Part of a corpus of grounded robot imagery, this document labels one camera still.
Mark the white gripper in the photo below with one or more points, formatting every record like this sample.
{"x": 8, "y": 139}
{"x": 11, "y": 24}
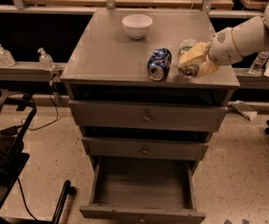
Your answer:
{"x": 220, "y": 47}

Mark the silver green 7up can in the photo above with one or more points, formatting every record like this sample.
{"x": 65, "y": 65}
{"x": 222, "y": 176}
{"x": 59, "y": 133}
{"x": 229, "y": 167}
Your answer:
{"x": 186, "y": 45}

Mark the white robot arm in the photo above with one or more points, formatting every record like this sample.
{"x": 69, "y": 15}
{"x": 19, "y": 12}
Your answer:
{"x": 251, "y": 36}

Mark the blue crushed soda can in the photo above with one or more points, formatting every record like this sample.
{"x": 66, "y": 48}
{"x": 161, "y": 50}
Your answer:
{"x": 159, "y": 64}

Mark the grey drawer cabinet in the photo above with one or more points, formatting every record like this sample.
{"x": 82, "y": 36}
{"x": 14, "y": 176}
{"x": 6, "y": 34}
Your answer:
{"x": 108, "y": 65}

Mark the grey top drawer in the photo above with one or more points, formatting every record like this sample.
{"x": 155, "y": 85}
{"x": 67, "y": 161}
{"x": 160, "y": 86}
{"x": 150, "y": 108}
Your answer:
{"x": 193, "y": 118}

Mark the grey middle drawer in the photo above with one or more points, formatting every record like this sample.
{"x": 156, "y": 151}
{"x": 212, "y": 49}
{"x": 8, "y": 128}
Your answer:
{"x": 142, "y": 148}

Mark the grey open bottom drawer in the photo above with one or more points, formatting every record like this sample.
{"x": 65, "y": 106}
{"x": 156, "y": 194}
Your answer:
{"x": 143, "y": 191}

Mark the clear water bottle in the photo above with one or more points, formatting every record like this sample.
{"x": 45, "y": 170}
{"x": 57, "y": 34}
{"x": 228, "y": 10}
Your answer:
{"x": 258, "y": 63}

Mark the grey box on floor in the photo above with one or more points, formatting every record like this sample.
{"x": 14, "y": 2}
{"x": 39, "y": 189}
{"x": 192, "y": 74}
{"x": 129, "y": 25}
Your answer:
{"x": 245, "y": 110}

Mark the white ceramic bowl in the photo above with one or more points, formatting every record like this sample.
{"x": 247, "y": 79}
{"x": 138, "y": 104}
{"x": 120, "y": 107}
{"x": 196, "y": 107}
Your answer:
{"x": 136, "y": 26}

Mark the clear pump bottle near cabinet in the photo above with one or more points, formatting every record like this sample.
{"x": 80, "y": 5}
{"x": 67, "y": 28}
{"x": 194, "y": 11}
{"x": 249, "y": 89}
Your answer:
{"x": 45, "y": 60}

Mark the black stand leg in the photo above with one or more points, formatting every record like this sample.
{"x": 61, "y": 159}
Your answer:
{"x": 67, "y": 190}

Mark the clear pump bottle far left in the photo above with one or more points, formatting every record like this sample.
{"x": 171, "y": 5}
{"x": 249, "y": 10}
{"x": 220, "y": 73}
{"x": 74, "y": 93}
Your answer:
{"x": 6, "y": 57}

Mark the black chair left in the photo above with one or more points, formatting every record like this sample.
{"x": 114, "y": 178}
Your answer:
{"x": 12, "y": 159}

